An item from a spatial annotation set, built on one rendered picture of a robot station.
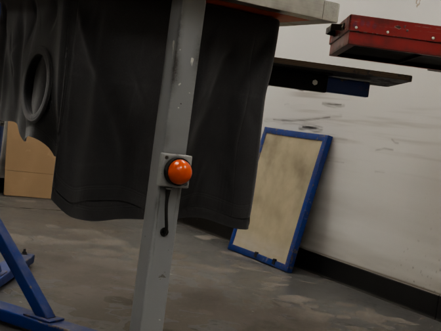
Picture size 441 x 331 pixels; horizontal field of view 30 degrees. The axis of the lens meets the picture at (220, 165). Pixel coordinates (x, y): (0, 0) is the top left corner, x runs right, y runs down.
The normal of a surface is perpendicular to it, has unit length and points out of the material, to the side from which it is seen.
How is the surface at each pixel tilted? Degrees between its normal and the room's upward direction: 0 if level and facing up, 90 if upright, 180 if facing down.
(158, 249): 90
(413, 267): 90
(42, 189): 75
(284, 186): 79
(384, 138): 90
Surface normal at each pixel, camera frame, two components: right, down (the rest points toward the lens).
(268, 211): -0.81, -0.29
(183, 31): 0.49, 0.11
